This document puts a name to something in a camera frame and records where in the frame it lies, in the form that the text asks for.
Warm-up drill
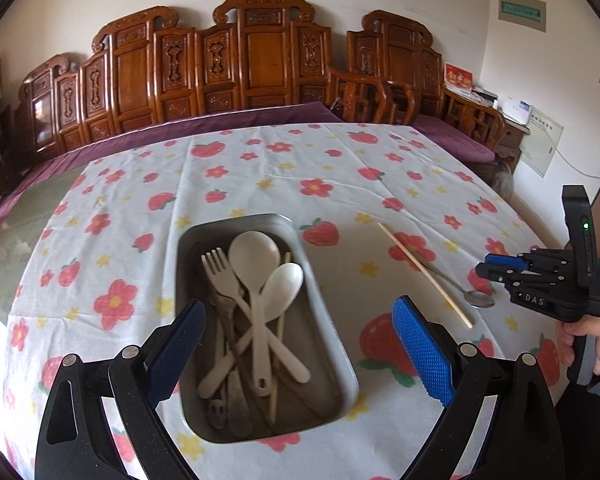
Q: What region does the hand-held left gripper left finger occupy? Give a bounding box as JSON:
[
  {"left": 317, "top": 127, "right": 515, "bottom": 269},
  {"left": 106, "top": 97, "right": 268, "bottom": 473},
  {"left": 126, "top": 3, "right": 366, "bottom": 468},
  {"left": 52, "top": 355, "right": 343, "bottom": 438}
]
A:
[{"left": 34, "top": 299, "right": 207, "bottom": 480}]

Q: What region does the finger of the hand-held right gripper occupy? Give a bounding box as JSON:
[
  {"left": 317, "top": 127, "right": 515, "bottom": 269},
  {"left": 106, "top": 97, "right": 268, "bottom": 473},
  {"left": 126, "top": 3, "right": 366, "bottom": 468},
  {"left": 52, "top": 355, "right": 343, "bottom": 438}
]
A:
[
  {"left": 475, "top": 263, "right": 564, "bottom": 313},
  {"left": 482, "top": 247, "right": 578, "bottom": 282}
]

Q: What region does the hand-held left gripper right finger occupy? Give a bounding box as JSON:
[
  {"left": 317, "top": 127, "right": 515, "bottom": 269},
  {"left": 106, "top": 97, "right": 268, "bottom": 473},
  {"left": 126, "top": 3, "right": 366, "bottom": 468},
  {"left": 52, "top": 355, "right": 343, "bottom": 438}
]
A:
[{"left": 390, "top": 296, "right": 563, "bottom": 480}]

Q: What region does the metal spoon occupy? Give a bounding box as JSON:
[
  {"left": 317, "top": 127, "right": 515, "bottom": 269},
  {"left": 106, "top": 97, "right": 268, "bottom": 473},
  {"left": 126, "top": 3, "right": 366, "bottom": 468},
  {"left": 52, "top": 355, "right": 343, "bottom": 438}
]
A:
[
  {"left": 420, "top": 257, "right": 496, "bottom": 309},
  {"left": 220, "top": 300, "right": 254, "bottom": 438}
]

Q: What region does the wooden chopstick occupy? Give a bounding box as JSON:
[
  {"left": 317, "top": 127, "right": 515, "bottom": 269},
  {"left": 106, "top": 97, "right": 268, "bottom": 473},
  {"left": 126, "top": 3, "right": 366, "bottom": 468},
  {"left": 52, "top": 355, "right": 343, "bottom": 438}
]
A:
[
  {"left": 269, "top": 251, "right": 293, "bottom": 423},
  {"left": 378, "top": 223, "right": 474, "bottom": 329}
]

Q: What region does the cream plastic fork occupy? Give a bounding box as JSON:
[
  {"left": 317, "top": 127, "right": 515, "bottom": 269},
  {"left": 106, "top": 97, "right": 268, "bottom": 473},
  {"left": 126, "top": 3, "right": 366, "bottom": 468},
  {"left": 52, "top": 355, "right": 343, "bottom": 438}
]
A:
[{"left": 201, "top": 247, "right": 312, "bottom": 383}]

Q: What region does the metal tray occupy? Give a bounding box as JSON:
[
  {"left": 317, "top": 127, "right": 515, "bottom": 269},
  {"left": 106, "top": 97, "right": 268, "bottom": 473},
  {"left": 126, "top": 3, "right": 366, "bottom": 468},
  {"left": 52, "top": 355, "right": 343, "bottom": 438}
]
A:
[{"left": 174, "top": 212, "right": 360, "bottom": 445}]

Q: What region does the large cream plastic spoon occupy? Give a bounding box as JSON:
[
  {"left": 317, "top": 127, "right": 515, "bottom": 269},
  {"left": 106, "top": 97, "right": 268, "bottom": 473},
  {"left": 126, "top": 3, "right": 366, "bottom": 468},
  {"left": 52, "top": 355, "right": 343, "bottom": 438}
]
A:
[{"left": 228, "top": 230, "right": 282, "bottom": 398}]

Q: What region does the small cream plastic spoon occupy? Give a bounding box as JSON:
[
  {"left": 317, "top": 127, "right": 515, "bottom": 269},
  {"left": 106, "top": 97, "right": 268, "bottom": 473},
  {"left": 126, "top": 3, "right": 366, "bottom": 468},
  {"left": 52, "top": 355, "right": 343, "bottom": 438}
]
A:
[{"left": 196, "top": 262, "right": 306, "bottom": 397}]

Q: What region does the grey round object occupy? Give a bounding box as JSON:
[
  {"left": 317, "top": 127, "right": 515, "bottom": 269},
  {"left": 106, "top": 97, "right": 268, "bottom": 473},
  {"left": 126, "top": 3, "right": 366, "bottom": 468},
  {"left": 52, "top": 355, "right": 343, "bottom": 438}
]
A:
[{"left": 491, "top": 160, "right": 517, "bottom": 201}]

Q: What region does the wooden side table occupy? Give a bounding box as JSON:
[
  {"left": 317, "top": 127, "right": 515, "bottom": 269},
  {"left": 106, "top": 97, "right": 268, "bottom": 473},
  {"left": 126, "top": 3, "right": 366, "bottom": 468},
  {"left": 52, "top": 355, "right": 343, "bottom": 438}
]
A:
[{"left": 495, "top": 122, "right": 531, "bottom": 176}]

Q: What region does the short purple seat cushion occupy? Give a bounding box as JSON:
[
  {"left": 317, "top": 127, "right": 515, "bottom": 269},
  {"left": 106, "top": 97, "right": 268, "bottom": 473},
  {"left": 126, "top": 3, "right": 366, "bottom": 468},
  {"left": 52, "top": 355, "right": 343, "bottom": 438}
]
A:
[{"left": 412, "top": 115, "right": 498, "bottom": 164}]

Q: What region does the white tabletop device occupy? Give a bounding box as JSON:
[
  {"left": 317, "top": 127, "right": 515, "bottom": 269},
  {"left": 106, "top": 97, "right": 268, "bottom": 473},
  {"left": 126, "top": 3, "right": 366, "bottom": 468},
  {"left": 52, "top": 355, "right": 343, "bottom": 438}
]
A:
[{"left": 500, "top": 97, "right": 535, "bottom": 126}]

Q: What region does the red desk calendar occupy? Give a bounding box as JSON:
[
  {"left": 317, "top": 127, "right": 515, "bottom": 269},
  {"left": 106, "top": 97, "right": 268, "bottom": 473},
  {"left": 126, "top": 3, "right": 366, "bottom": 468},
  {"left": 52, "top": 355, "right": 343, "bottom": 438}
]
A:
[{"left": 444, "top": 62, "right": 475, "bottom": 92}]

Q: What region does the floral strawberry tablecloth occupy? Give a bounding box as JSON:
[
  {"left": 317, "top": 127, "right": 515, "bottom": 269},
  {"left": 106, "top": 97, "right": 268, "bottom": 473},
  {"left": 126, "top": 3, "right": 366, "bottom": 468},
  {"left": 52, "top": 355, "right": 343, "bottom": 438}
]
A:
[{"left": 2, "top": 122, "right": 571, "bottom": 480}]

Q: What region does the long purple seat cushion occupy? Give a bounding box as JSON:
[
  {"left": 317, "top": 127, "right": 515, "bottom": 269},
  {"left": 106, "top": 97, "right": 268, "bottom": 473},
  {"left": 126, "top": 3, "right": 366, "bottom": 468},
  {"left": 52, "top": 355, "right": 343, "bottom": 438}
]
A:
[{"left": 0, "top": 101, "right": 344, "bottom": 233}]

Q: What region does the carved wooden armchair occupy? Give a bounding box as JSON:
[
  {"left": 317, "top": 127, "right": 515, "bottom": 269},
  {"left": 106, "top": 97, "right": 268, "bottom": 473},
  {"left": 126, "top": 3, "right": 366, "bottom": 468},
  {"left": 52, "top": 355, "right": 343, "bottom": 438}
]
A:
[{"left": 346, "top": 9, "right": 506, "bottom": 151}]

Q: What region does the carved wooden sofa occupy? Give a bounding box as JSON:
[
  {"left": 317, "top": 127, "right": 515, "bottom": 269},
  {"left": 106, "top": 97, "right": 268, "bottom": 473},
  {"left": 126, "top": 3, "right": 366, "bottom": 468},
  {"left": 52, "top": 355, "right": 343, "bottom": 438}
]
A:
[{"left": 17, "top": 0, "right": 396, "bottom": 161}]

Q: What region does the white wall cable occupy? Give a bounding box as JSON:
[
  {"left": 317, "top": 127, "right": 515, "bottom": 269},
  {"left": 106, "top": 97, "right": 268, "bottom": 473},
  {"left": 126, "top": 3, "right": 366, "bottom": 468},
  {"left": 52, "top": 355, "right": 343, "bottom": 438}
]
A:
[{"left": 555, "top": 147, "right": 600, "bottom": 181}]

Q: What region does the white wall panel door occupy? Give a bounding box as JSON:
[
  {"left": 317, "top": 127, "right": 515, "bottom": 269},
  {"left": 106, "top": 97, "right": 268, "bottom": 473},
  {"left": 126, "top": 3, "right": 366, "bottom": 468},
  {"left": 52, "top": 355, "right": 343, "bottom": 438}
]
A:
[{"left": 519, "top": 109, "right": 565, "bottom": 178}]

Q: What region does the grey wall distribution box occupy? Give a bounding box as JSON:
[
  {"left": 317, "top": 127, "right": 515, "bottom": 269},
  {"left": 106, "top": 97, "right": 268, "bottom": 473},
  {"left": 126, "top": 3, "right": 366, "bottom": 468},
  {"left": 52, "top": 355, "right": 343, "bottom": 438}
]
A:
[{"left": 497, "top": 0, "right": 548, "bottom": 35}]

